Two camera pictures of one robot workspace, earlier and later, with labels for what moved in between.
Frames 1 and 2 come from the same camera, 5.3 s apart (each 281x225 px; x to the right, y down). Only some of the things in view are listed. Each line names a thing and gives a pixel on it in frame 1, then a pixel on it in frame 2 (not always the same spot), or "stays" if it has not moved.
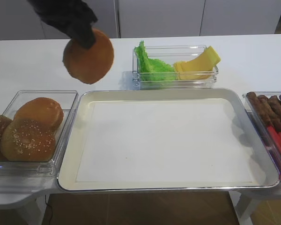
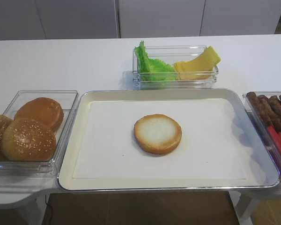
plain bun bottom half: (89, 65) to (158, 133)
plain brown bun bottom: (44, 110) stays
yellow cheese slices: (199, 68) stays
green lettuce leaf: (150, 69) stays
